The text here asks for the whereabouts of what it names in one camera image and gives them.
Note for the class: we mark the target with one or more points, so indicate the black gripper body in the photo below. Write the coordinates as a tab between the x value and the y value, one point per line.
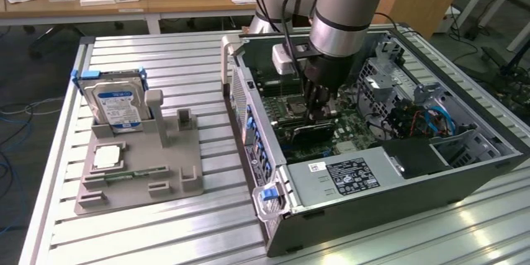
327	71

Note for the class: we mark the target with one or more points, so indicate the graphics card with black cooler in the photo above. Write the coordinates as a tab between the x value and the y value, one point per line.
312	131

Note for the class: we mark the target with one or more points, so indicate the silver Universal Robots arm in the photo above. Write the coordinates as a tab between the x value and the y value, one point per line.
343	13

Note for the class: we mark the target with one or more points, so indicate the CPU socket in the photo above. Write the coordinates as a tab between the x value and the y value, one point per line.
295	105

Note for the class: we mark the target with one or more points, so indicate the installed RAM stick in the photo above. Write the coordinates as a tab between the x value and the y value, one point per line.
290	123

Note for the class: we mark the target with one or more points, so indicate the green motherboard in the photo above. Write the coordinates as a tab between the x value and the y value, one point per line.
351	128

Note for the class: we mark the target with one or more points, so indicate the perforated metal disk bay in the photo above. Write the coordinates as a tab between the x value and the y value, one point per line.
380	85

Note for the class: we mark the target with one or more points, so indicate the grey power supply unit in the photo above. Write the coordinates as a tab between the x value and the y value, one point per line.
306	184

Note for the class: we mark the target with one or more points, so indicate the black plastic shroud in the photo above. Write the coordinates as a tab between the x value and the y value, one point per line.
414	156

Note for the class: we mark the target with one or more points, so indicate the blue case latch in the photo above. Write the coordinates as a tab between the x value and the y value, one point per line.
268	193

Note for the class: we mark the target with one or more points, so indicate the open dark PC case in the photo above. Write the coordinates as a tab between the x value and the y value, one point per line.
372	215

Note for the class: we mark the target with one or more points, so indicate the black floor equipment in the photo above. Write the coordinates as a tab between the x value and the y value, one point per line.
508	72

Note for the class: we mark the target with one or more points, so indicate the hard disk in blue caddy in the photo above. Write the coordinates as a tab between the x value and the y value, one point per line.
116	103

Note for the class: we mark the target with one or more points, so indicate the grey printed parts rack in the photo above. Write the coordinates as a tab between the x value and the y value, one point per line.
136	190

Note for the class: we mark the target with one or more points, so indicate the green RAM stick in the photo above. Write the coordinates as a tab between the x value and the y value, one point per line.
120	176

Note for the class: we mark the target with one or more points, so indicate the silver CPU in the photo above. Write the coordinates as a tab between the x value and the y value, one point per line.
107	156

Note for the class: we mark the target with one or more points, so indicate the black office chair base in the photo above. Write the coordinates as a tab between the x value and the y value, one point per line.
45	35

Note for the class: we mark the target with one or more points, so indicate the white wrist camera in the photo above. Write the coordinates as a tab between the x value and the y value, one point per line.
283	58

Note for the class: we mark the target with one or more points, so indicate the grey metal bay bracket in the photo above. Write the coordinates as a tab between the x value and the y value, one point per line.
467	144

